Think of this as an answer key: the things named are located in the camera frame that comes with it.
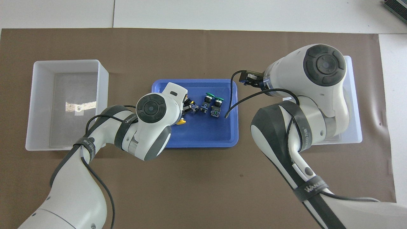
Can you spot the yellow mushroom push button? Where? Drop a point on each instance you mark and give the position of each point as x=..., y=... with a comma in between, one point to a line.
x=190, y=106
x=181, y=121

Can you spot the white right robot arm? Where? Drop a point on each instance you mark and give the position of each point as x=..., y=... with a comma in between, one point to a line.
x=286, y=70

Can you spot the blue plastic tray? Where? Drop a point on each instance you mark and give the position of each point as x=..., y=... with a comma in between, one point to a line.
x=203, y=133

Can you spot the translucent white plastic box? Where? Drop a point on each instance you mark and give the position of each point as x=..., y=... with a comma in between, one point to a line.
x=73, y=86
x=356, y=127

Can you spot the dark grey ribbed device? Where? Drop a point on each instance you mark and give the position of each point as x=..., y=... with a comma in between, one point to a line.
x=396, y=8

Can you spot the brown paper table mat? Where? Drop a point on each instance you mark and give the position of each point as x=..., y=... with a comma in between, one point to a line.
x=203, y=190

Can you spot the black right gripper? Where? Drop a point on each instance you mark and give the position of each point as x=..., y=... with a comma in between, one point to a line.
x=257, y=81

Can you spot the green mushroom push button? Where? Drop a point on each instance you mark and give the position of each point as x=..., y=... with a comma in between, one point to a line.
x=216, y=111
x=205, y=105

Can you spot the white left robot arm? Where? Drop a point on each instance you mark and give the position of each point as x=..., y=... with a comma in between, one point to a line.
x=79, y=197

